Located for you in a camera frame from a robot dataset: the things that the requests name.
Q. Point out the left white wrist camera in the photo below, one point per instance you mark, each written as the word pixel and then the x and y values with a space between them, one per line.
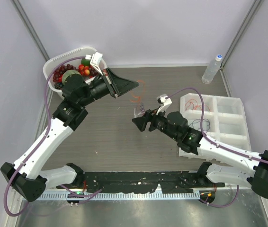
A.
pixel 95 60

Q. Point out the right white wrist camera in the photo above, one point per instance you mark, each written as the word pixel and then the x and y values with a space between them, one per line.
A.
pixel 164 102

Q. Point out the red yellow cherry cluster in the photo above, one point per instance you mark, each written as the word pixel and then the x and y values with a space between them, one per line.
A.
pixel 87 71

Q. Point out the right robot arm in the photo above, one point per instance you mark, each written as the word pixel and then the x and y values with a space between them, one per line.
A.
pixel 245 168

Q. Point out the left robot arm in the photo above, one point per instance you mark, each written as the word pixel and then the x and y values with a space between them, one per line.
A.
pixel 25 174

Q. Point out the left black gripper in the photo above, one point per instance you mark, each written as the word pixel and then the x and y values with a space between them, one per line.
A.
pixel 117 86

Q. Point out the red grape bunch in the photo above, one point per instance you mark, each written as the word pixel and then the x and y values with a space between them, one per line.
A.
pixel 58 75

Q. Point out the green melon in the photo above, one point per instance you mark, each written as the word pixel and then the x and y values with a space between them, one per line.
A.
pixel 67 74

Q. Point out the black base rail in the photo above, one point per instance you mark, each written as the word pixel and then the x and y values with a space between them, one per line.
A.
pixel 146 182

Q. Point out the white plastic fruit basket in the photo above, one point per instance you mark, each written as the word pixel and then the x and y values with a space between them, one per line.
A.
pixel 73 58

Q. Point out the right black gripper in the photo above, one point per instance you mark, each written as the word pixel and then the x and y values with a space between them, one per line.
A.
pixel 141 121

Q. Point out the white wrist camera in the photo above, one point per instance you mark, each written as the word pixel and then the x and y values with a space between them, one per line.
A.
pixel 95 60
pixel 164 102

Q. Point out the green lime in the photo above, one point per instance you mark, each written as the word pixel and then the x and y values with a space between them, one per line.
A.
pixel 85 62

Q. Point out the clear water bottle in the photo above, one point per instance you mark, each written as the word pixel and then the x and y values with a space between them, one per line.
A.
pixel 212 69

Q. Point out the white compartment tray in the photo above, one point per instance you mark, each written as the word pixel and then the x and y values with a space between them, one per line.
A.
pixel 224 118

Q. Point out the white slotted cable duct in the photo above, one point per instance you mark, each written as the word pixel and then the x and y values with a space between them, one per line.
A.
pixel 157 195

